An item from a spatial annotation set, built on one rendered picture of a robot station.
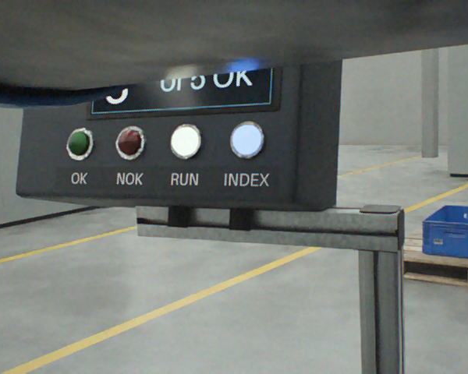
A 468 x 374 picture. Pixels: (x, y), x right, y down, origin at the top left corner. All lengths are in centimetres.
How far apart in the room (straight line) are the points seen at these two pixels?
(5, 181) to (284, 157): 600
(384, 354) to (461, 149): 788
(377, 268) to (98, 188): 23
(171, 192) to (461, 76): 793
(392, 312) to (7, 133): 602
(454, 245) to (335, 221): 328
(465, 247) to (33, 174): 335
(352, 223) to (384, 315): 8
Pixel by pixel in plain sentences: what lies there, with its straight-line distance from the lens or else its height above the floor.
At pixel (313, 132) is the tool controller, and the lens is 41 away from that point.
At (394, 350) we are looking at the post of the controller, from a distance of 46.
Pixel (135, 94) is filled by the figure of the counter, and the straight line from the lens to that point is 45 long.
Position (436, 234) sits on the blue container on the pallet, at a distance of 372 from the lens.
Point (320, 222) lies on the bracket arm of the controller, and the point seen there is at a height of 105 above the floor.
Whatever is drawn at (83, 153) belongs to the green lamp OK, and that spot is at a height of 111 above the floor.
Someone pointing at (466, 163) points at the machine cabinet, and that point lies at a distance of 831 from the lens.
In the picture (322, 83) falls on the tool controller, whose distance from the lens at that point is 44.
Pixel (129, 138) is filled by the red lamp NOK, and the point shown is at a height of 112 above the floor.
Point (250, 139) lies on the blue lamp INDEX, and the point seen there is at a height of 112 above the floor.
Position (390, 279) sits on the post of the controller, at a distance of 44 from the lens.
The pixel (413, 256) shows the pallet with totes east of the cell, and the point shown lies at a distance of 371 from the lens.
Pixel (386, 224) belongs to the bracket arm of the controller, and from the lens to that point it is 43.
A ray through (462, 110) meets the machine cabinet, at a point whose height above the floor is 93.
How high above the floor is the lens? 114
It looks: 8 degrees down
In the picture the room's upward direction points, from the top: 3 degrees counter-clockwise
